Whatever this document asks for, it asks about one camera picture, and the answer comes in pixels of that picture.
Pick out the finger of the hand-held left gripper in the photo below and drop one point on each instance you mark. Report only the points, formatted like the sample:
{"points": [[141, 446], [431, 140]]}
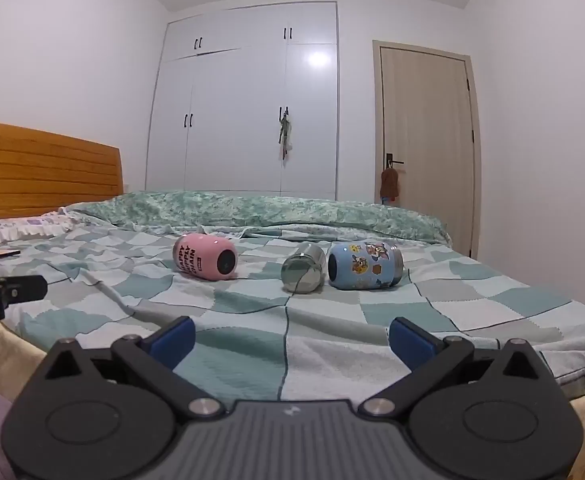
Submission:
{"points": [[26, 289]]}

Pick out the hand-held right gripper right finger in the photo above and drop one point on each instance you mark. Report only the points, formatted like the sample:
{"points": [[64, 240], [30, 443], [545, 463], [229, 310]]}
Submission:
{"points": [[411, 341]]}

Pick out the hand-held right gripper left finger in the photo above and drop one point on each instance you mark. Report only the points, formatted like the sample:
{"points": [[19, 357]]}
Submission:
{"points": [[172, 341]]}

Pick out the blue cartoon cup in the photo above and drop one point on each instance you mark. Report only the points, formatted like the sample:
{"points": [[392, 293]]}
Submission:
{"points": [[365, 266]]}

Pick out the pink cup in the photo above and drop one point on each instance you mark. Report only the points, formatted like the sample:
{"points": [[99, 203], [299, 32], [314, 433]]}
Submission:
{"points": [[200, 256]]}

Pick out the stainless steel cup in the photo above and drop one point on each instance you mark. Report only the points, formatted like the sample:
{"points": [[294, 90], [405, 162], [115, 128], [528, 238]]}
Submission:
{"points": [[302, 270]]}

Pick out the beige bed sheet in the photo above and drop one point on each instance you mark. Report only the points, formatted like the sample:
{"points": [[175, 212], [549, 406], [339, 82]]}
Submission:
{"points": [[2, 350]]}

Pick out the purple floral pillow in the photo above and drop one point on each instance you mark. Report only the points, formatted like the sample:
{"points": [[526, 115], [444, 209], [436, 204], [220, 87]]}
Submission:
{"points": [[12, 225]]}

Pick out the checkered teal blanket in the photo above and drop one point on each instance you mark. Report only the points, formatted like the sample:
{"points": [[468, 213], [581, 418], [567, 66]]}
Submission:
{"points": [[282, 330]]}

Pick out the wooden headboard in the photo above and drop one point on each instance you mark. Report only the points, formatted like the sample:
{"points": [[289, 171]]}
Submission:
{"points": [[42, 175]]}

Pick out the brown hanging plush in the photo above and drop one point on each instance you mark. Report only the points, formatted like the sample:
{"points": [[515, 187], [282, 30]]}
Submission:
{"points": [[389, 182]]}

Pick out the green floral duvet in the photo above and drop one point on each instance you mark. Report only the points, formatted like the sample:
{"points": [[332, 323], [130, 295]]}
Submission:
{"points": [[272, 212]]}

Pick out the beige wooden door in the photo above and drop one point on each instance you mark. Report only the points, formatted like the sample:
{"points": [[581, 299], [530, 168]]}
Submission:
{"points": [[425, 150]]}

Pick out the hanging key bundle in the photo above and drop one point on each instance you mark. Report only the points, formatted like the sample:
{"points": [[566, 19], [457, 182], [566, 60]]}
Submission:
{"points": [[285, 135]]}

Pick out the white wardrobe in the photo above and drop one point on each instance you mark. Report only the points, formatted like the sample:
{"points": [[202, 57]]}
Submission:
{"points": [[237, 110]]}

